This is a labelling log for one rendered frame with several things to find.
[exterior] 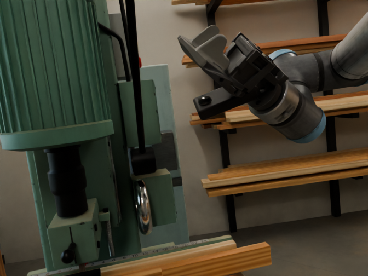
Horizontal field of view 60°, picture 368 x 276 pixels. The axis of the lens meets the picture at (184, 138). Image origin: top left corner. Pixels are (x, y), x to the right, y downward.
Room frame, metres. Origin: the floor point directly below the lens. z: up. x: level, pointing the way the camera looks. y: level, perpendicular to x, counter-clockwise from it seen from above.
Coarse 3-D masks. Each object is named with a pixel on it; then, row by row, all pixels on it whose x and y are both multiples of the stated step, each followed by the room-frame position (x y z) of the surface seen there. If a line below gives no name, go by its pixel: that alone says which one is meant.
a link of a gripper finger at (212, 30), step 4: (208, 28) 0.53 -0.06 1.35; (212, 28) 0.53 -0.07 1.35; (216, 28) 0.53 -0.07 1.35; (200, 32) 0.53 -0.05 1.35; (204, 32) 0.53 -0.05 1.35; (208, 32) 0.53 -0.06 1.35; (212, 32) 0.53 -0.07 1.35; (216, 32) 0.53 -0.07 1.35; (196, 36) 0.53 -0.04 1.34; (200, 36) 0.53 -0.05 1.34; (204, 36) 0.53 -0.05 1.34; (208, 36) 0.53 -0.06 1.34; (212, 36) 0.54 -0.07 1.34; (188, 40) 0.53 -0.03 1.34; (192, 40) 0.53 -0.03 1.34; (196, 40) 0.53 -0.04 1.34; (200, 40) 0.53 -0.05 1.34; (204, 40) 0.54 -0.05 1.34; (192, 44) 0.52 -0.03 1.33; (196, 44) 0.53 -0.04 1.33; (200, 44) 0.54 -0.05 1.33
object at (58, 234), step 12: (96, 204) 0.60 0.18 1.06; (72, 216) 0.52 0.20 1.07; (84, 216) 0.52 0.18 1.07; (96, 216) 0.57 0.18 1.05; (48, 228) 0.48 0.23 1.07; (60, 228) 0.48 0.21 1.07; (72, 228) 0.49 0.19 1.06; (84, 228) 0.49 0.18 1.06; (96, 228) 0.51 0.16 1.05; (60, 240) 0.48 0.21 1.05; (72, 240) 0.49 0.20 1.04; (84, 240) 0.49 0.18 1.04; (96, 240) 0.51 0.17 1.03; (60, 252) 0.48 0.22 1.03; (84, 252) 0.49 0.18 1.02; (96, 252) 0.50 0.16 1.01; (60, 264) 0.48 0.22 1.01; (72, 264) 0.49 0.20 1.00
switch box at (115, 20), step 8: (112, 16) 0.82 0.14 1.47; (120, 16) 0.83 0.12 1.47; (112, 24) 0.82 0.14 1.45; (120, 24) 0.83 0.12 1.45; (120, 32) 0.83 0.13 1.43; (112, 40) 0.82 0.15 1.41; (120, 56) 0.83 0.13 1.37; (128, 56) 0.83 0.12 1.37; (120, 64) 0.83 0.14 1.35; (128, 64) 0.83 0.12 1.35; (120, 72) 0.83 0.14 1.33; (120, 80) 0.92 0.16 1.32
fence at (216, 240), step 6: (210, 240) 0.62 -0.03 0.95; (216, 240) 0.62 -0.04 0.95; (222, 240) 0.62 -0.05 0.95; (186, 246) 0.61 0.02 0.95; (192, 246) 0.61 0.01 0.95; (198, 246) 0.61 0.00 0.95; (162, 252) 0.59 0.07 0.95; (168, 252) 0.60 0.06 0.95; (132, 258) 0.58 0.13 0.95; (138, 258) 0.59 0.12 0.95; (102, 264) 0.57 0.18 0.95; (108, 264) 0.57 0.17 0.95; (114, 264) 0.58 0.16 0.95; (78, 270) 0.56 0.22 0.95
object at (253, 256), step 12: (216, 252) 0.59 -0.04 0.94; (228, 252) 0.59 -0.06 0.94; (240, 252) 0.58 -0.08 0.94; (252, 252) 0.59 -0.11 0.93; (264, 252) 0.59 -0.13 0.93; (168, 264) 0.57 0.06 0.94; (180, 264) 0.56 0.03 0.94; (192, 264) 0.57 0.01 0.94; (204, 264) 0.57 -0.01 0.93; (216, 264) 0.57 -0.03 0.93; (228, 264) 0.58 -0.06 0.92; (240, 264) 0.58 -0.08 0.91; (252, 264) 0.59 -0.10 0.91; (264, 264) 0.59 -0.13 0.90
